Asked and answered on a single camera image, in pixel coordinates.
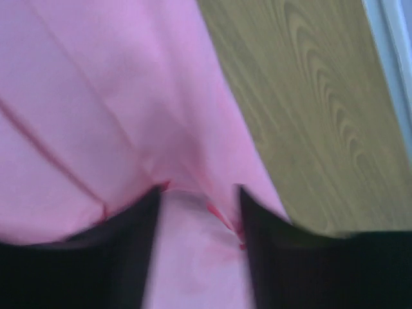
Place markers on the aluminium frame rail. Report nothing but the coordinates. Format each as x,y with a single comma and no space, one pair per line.
390,23

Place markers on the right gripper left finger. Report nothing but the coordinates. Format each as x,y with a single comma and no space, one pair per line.
102,267

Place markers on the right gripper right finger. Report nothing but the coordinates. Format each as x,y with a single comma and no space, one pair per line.
291,267

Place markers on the pink t shirt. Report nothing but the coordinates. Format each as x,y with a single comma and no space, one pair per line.
103,100

